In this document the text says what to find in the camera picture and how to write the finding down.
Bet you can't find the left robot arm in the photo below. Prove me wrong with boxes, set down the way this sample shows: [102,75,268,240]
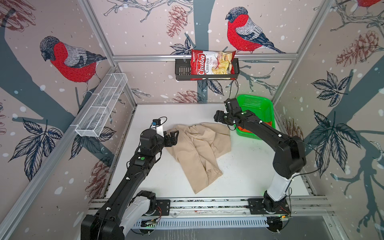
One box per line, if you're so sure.
[80,129,179,240]

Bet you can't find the right controller board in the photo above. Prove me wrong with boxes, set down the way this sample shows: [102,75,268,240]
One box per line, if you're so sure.
[266,216,290,234]

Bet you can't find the beige shorts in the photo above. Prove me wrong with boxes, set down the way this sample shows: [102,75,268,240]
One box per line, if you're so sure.
[167,123,232,194]

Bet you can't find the orange shorts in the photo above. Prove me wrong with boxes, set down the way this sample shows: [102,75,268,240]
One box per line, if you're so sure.
[238,122,273,133]

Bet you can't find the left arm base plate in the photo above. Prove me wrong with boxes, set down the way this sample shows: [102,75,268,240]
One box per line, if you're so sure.
[144,199,171,217]

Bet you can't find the controller board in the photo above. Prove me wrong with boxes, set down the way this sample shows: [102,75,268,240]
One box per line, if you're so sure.
[139,220,158,234]
[266,216,290,234]

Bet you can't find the left controller board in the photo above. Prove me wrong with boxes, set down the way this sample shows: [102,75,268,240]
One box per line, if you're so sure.
[139,220,158,234]

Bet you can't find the red cassava chips bag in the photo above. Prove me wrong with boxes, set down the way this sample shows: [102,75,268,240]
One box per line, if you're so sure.
[191,50,236,75]

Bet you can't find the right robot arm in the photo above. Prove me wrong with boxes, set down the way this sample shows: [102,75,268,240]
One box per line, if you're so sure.
[214,98,307,214]

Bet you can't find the green plastic basket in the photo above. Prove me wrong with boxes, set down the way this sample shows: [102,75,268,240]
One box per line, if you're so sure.
[237,95,276,129]

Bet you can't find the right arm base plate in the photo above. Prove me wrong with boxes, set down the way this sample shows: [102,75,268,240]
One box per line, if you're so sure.
[247,198,291,215]

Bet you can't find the aluminium mounting rail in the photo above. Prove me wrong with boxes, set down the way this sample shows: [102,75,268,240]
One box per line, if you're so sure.
[85,195,334,219]

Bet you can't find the black wall basket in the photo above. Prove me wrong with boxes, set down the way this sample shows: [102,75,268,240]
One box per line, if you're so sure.
[175,59,240,81]

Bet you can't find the white wire mesh shelf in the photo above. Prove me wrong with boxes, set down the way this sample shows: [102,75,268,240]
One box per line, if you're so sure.
[75,73,128,138]

